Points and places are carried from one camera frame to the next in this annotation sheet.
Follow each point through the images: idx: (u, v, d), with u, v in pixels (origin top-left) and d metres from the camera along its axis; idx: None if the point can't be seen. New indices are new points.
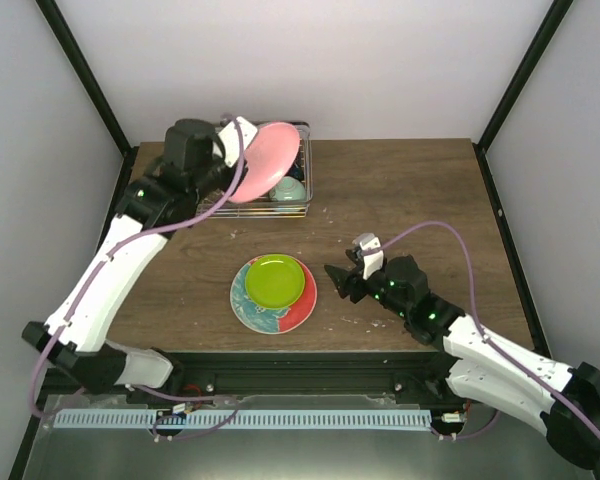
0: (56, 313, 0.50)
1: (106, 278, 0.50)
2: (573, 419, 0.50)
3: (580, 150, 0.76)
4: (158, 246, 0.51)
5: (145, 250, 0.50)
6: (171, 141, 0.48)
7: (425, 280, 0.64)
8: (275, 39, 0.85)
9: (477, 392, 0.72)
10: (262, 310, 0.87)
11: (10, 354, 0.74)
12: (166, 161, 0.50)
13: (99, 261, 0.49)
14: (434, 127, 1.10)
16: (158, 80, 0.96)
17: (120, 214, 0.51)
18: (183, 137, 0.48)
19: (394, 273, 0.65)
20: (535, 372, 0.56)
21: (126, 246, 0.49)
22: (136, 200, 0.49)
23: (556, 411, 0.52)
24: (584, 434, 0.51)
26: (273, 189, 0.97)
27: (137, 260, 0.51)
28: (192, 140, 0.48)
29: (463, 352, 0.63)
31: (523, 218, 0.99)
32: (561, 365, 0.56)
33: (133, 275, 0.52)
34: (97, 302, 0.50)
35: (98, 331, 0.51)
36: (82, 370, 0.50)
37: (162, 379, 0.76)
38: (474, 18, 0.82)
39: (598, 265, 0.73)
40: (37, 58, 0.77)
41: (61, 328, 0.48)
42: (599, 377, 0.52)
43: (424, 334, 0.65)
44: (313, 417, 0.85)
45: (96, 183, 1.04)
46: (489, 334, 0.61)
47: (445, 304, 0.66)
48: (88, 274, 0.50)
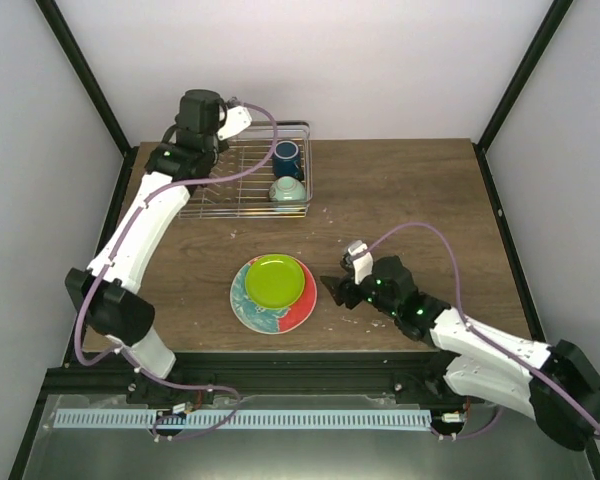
0: (98, 259, 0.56)
1: (142, 223, 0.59)
2: (551, 394, 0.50)
3: (580, 149, 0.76)
4: (183, 200, 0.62)
5: (175, 201, 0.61)
6: (187, 109, 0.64)
7: (409, 276, 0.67)
8: (274, 38, 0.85)
9: (474, 387, 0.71)
10: (262, 310, 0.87)
11: (10, 354, 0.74)
12: (184, 127, 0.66)
13: (136, 208, 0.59)
14: (434, 127, 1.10)
16: (158, 80, 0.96)
17: (149, 172, 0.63)
18: (196, 104, 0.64)
19: (379, 270, 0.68)
20: (515, 353, 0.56)
21: (160, 192, 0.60)
22: (163, 158, 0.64)
23: (536, 389, 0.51)
24: (566, 411, 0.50)
26: (273, 189, 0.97)
27: (167, 207, 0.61)
28: (204, 106, 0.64)
29: (450, 344, 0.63)
31: (523, 217, 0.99)
32: (539, 344, 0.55)
33: (163, 226, 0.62)
34: (137, 243, 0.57)
35: (138, 270, 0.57)
36: (126, 307, 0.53)
37: (165, 371, 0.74)
38: (474, 18, 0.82)
39: (599, 265, 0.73)
40: (37, 58, 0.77)
41: (106, 265, 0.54)
42: (578, 353, 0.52)
43: (413, 330, 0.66)
44: (313, 417, 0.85)
45: (96, 183, 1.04)
46: (472, 322, 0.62)
47: (432, 300, 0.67)
48: (126, 222, 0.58)
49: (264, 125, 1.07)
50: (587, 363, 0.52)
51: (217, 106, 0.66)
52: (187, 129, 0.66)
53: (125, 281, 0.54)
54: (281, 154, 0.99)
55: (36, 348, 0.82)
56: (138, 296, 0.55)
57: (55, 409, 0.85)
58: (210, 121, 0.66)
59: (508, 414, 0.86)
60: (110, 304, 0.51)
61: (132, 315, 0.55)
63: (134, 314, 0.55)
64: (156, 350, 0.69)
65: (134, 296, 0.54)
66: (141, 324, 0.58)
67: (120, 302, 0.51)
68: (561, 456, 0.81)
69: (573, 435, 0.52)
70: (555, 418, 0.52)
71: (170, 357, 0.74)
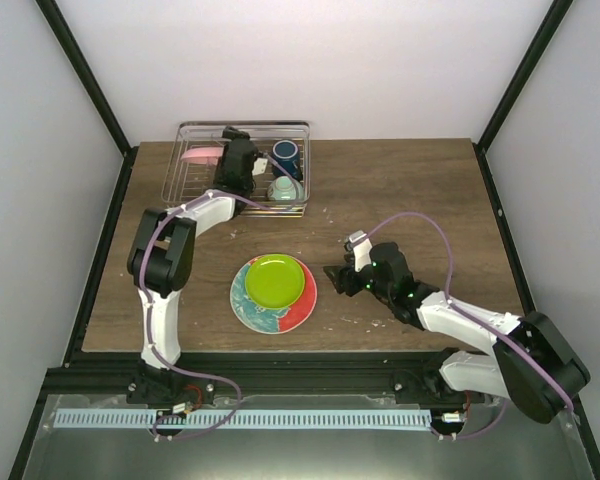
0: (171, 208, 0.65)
1: (208, 202, 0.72)
2: (514, 358, 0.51)
3: (580, 147, 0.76)
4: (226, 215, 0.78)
5: (227, 207, 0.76)
6: (231, 158, 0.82)
7: (403, 260, 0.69)
8: (273, 38, 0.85)
9: (462, 378, 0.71)
10: (262, 309, 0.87)
11: (10, 355, 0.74)
12: (228, 172, 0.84)
13: (205, 194, 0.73)
14: (435, 127, 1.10)
16: (158, 80, 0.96)
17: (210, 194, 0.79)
18: (238, 156, 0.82)
19: (375, 253, 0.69)
20: (487, 322, 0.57)
21: (224, 193, 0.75)
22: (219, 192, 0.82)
23: (501, 353, 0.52)
24: (528, 376, 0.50)
26: (272, 190, 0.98)
27: (223, 206, 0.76)
28: (243, 156, 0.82)
29: (436, 322, 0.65)
31: (524, 217, 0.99)
32: (510, 315, 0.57)
33: (213, 218, 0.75)
34: (204, 211, 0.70)
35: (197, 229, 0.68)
36: (189, 243, 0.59)
37: (174, 356, 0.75)
38: (472, 18, 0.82)
39: (599, 264, 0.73)
40: (37, 57, 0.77)
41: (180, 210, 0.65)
42: (547, 324, 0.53)
43: (404, 313, 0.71)
44: (314, 417, 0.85)
45: (96, 184, 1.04)
46: (454, 300, 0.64)
47: (425, 286, 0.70)
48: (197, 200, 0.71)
49: (264, 125, 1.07)
50: (559, 336, 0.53)
51: (252, 154, 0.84)
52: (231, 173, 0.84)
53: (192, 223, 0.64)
54: (280, 154, 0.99)
55: (36, 347, 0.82)
56: (195, 247, 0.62)
57: (55, 409, 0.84)
58: (246, 165, 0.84)
59: (509, 414, 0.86)
60: (182, 231, 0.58)
61: (187, 257, 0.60)
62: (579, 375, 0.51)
63: (187, 259, 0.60)
64: (170, 333, 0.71)
65: (192, 245, 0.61)
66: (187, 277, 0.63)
67: (192, 231, 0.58)
68: (560, 455, 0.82)
69: (540, 410, 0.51)
70: (522, 389, 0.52)
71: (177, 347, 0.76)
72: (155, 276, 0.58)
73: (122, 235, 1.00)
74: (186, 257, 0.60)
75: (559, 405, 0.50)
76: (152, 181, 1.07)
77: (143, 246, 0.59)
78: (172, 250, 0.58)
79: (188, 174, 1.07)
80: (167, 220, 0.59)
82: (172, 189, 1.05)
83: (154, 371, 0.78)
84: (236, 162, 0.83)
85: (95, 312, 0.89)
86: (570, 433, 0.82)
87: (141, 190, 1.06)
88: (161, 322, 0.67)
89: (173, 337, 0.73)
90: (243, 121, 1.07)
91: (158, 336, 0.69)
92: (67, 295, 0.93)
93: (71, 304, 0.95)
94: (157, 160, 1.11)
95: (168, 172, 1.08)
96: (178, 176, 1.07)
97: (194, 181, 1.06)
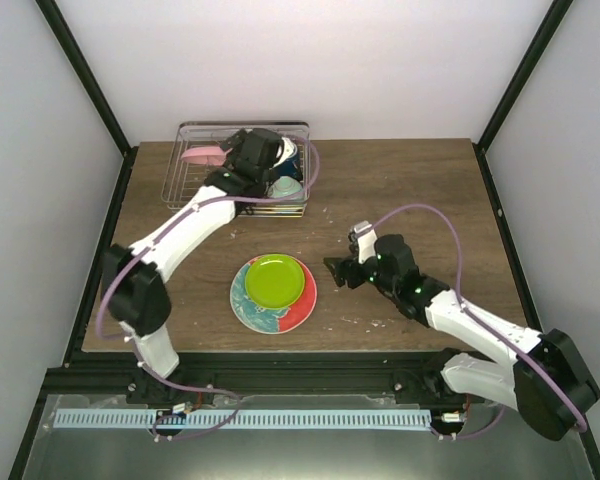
0: (141, 240, 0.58)
1: (190, 222, 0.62)
2: (534, 378, 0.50)
3: (581, 146, 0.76)
4: (225, 218, 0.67)
5: (220, 216, 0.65)
6: (251, 142, 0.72)
7: (410, 254, 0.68)
8: (271, 38, 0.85)
9: (463, 379, 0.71)
10: (262, 310, 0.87)
11: (10, 355, 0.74)
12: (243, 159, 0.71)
13: (188, 208, 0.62)
14: (435, 127, 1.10)
16: (158, 80, 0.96)
17: (208, 185, 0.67)
18: (260, 140, 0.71)
19: (381, 244, 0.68)
20: (505, 335, 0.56)
21: (212, 202, 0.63)
22: (222, 179, 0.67)
23: (520, 371, 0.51)
24: (546, 396, 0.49)
26: (271, 190, 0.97)
27: (215, 217, 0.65)
28: (266, 142, 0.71)
29: (446, 325, 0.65)
31: (523, 217, 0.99)
32: (530, 331, 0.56)
33: (203, 233, 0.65)
34: (180, 237, 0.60)
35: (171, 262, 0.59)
36: (152, 294, 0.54)
37: (167, 370, 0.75)
38: (471, 18, 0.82)
39: (599, 265, 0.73)
40: (37, 56, 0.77)
41: (146, 249, 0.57)
42: (568, 343, 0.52)
43: (410, 307, 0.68)
44: (314, 417, 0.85)
45: (96, 183, 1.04)
46: (467, 304, 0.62)
47: (431, 280, 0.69)
48: (176, 218, 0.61)
49: (263, 124, 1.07)
50: (578, 356, 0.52)
51: (275, 145, 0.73)
52: (247, 160, 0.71)
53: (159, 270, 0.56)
54: None
55: (35, 347, 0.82)
56: (164, 290, 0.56)
57: (55, 409, 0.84)
58: (267, 156, 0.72)
59: (508, 413, 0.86)
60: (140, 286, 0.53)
61: (151, 305, 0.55)
62: (593, 392, 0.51)
63: (152, 305, 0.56)
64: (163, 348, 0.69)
65: (160, 289, 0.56)
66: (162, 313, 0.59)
67: (152, 282, 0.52)
68: (560, 455, 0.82)
69: (552, 425, 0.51)
70: (536, 405, 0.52)
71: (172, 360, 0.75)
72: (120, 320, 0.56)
73: (122, 235, 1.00)
74: (152, 305, 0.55)
75: (572, 421, 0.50)
76: (151, 181, 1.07)
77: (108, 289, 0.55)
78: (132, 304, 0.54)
79: (188, 173, 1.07)
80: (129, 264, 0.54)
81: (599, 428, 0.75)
82: (172, 189, 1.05)
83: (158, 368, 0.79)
84: (256, 147, 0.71)
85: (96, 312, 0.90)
86: (571, 433, 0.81)
87: (141, 190, 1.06)
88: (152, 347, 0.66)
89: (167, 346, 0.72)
90: (243, 121, 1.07)
91: (148, 360, 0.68)
92: (67, 295, 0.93)
93: (71, 304, 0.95)
94: (157, 160, 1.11)
95: (168, 172, 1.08)
96: (178, 176, 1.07)
97: (194, 181, 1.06)
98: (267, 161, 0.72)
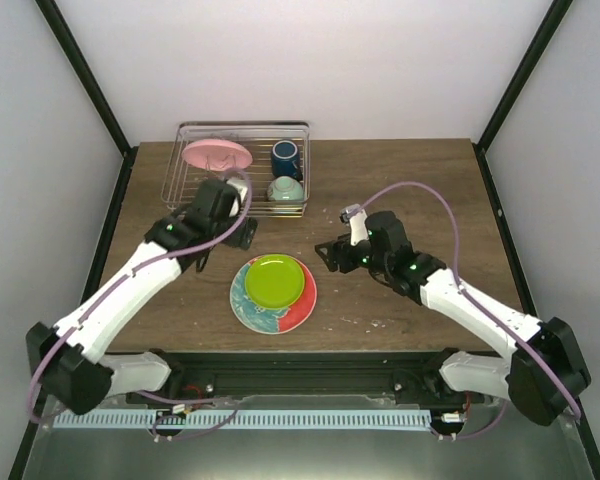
0: (69, 317, 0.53)
1: (125, 290, 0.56)
2: (532, 367, 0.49)
3: (580, 147, 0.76)
4: (171, 275, 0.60)
5: (162, 276, 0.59)
6: (204, 192, 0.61)
7: (401, 230, 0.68)
8: (272, 38, 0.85)
9: (463, 378, 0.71)
10: (262, 310, 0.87)
11: (11, 356, 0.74)
12: (193, 209, 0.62)
13: (123, 274, 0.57)
14: (435, 127, 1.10)
16: (157, 80, 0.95)
17: (148, 239, 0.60)
18: (212, 192, 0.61)
19: (371, 222, 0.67)
20: (503, 321, 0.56)
21: (148, 265, 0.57)
22: (163, 233, 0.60)
23: (517, 360, 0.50)
24: (541, 385, 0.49)
26: (271, 190, 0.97)
27: (156, 277, 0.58)
28: (219, 195, 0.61)
29: (441, 306, 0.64)
31: (523, 218, 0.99)
32: (530, 319, 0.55)
33: (145, 296, 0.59)
34: (112, 310, 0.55)
35: (104, 339, 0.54)
36: (78, 381, 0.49)
37: (159, 383, 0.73)
38: (471, 18, 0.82)
39: (598, 265, 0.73)
40: (37, 56, 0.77)
41: (72, 329, 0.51)
42: (567, 332, 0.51)
43: (404, 284, 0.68)
44: (313, 417, 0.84)
45: (96, 184, 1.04)
46: (465, 286, 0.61)
47: (426, 257, 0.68)
48: (108, 286, 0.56)
49: (264, 124, 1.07)
50: (575, 345, 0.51)
51: (232, 197, 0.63)
52: (197, 210, 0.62)
53: (86, 353, 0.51)
54: (280, 154, 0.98)
55: None
56: (97, 370, 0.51)
57: (55, 409, 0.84)
58: (222, 207, 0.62)
59: (508, 413, 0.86)
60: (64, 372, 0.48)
61: (83, 388, 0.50)
62: (584, 379, 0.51)
63: (84, 387, 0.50)
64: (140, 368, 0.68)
65: (92, 370, 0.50)
66: (101, 389, 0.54)
67: (78, 369, 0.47)
68: (560, 456, 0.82)
69: (540, 411, 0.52)
70: (527, 391, 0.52)
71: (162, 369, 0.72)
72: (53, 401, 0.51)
73: (121, 236, 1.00)
74: (82, 388, 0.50)
75: (562, 407, 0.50)
76: (151, 181, 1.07)
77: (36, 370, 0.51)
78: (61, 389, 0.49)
79: (188, 173, 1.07)
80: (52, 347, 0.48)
81: (598, 428, 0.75)
82: (172, 189, 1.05)
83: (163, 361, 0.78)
84: (207, 199, 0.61)
85: None
86: (571, 434, 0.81)
87: (141, 190, 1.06)
88: (126, 383, 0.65)
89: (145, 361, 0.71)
90: (243, 121, 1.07)
91: (123, 391, 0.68)
92: (67, 296, 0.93)
93: (70, 304, 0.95)
94: (157, 160, 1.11)
95: (168, 172, 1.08)
96: (178, 176, 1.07)
97: (194, 181, 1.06)
98: (220, 214, 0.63)
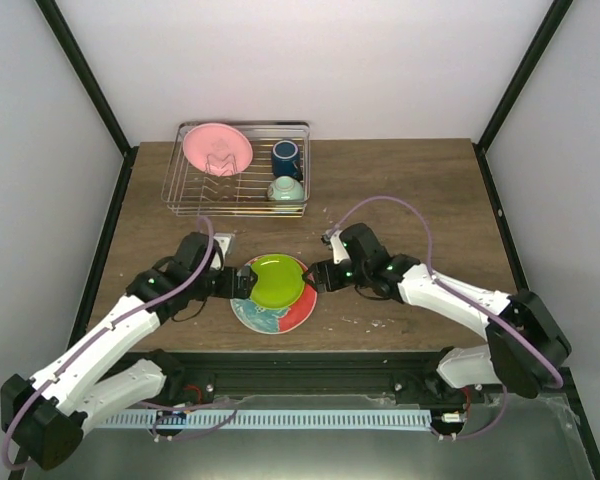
0: (45, 369, 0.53)
1: (104, 343, 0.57)
2: (506, 338, 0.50)
3: (581, 147, 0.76)
4: (150, 327, 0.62)
5: (141, 327, 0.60)
6: (187, 247, 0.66)
7: (371, 235, 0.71)
8: (272, 37, 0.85)
9: (464, 378, 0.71)
10: (262, 310, 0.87)
11: (10, 355, 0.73)
12: (176, 263, 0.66)
13: (103, 327, 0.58)
14: (435, 128, 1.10)
16: (158, 80, 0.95)
17: (129, 292, 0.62)
18: (195, 246, 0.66)
19: (344, 232, 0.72)
20: (476, 300, 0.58)
21: (130, 316, 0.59)
22: (145, 286, 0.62)
23: (493, 334, 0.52)
24: (520, 355, 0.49)
26: (272, 190, 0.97)
27: (136, 329, 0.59)
28: (202, 248, 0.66)
29: (418, 298, 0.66)
31: (523, 218, 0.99)
32: (500, 293, 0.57)
33: (123, 347, 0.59)
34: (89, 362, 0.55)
35: (79, 391, 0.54)
36: (49, 436, 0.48)
37: (158, 389, 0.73)
38: (472, 18, 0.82)
39: (599, 265, 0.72)
40: (37, 57, 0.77)
41: (47, 382, 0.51)
42: (536, 301, 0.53)
43: (383, 285, 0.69)
44: (314, 417, 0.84)
45: (96, 184, 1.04)
46: (438, 275, 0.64)
47: (402, 258, 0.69)
48: (87, 339, 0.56)
49: (264, 125, 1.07)
50: (546, 313, 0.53)
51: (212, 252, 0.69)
52: (179, 264, 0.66)
53: (59, 406, 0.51)
54: (280, 154, 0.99)
55: (35, 347, 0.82)
56: (69, 427, 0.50)
57: None
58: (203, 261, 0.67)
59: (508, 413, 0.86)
60: (36, 427, 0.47)
61: (54, 443, 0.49)
62: (562, 347, 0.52)
63: (55, 442, 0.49)
64: (126, 390, 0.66)
65: (64, 425, 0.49)
66: (74, 441, 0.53)
67: (51, 422, 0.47)
68: (561, 456, 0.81)
69: (527, 385, 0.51)
70: (510, 366, 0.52)
71: (157, 379, 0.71)
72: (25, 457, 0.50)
73: (121, 236, 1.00)
74: (54, 443, 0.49)
75: (547, 378, 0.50)
76: (152, 181, 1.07)
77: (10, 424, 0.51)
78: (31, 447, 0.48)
79: (188, 173, 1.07)
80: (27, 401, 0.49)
81: (597, 428, 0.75)
82: (172, 189, 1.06)
83: (160, 364, 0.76)
84: (190, 251, 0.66)
85: (95, 312, 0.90)
86: (571, 434, 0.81)
87: (141, 190, 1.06)
88: (115, 409, 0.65)
89: (134, 379, 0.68)
90: (242, 121, 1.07)
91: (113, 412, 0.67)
92: (67, 295, 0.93)
93: (71, 304, 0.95)
94: (157, 160, 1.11)
95: (168, 172, 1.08)
96: (178, 176, 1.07)
97: (194, 181, 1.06)
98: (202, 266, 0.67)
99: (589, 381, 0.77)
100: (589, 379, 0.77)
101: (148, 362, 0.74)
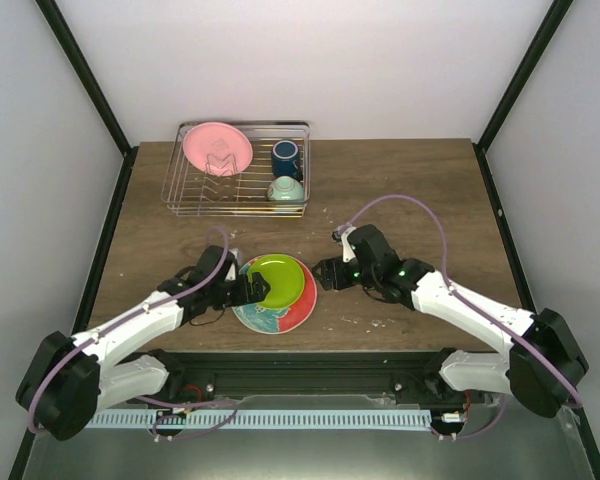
0: (85, 331, 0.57)
1: (139, 322, 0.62)
2: (531, 361, 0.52)
3: (582, 145, 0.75)
4: (171, 324, 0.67)
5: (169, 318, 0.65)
6: (209, 255, 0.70)
7: (381, 238, 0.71)
8: (272, 37, 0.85)
9: (467, 377, 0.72)
10: (262, 310, 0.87)
11: (11, 355, 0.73)
12: (198, 269, 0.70)
13: (140, 306, 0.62)
14: (435, 128, 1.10)
16: (157, 80, 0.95)
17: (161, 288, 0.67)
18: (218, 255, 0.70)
19: (352, 236, 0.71)
20: (498, 318, 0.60)
21: (164, 304, 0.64)
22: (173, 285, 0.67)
23: (517, 355, 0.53)
24: (542, 376, 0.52)
26: (272, 189, 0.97)
27: (166, 318, 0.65)
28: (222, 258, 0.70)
29: (432, 307, 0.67)
31: (524, 218, 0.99)
32: (522, 312, 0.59)
33: (147, 335, 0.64)
34: (123, 335, 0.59)
35: (109, 360, 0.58)
36: (81, 392, 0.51)
37: (158, 385, 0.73)
38: (472, 17, 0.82)
39: None
40: (37, 56, 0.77)
41: (89, 341, 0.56)
42: (559, 321, 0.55)
43: (395, 291, 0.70)
44: (313, 417, 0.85)
45: (97, 183, 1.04)
46: (455, 286, 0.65)
47: (414, 262, 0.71)
48: (124, 314, 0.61)
49: (263, 125, 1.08)
50: (567, 334, 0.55)
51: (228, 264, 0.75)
52: (201, 271, 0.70)
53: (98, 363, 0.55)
54: (280, 154, 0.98)
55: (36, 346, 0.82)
56: (96, 390, 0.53)
57: None
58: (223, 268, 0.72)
59: (508, 413, 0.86)
60: (74, 378, 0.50)
61: (82, 400, 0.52)
62: (580, 366, 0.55)
63: (81, 402, 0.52)
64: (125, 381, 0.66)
65: (91, 389, 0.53)
66: (88, 411, 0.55)
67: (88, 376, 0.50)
68: (561, 456, 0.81)
69: (547, 403, 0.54)
70: (531, 385, 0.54)
71: (159, 373, 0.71)
72: (39, 416, 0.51)
73: (121, 236, 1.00)
74: (79, 403, 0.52)
75: (566, 396, 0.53)
76: (151, 181, 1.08)
77: (34, 381, 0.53)
78: (57, 401, 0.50)
79: (188, 173, 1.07)
80: (68, 354, 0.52)
81: (597, 428, 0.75)
82: (172, 189, 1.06)
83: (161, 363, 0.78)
84: (211, 259, 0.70)
85: (95, 312, 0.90)
86: (572, 434, 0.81)
87: (141, 190, 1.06)
88: (118, 397, 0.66)
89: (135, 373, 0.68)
90: (242, 121, 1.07)
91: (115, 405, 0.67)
92: (67, 295, 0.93)
93: (71, 303, 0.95)
94: (157, 160, 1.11)
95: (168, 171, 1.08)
96: (178, 175, 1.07)
97: (194, 181, 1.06)
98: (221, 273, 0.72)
99: (589, 381, 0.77)
100: (590, 378, 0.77)
101: (153, 358, 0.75)
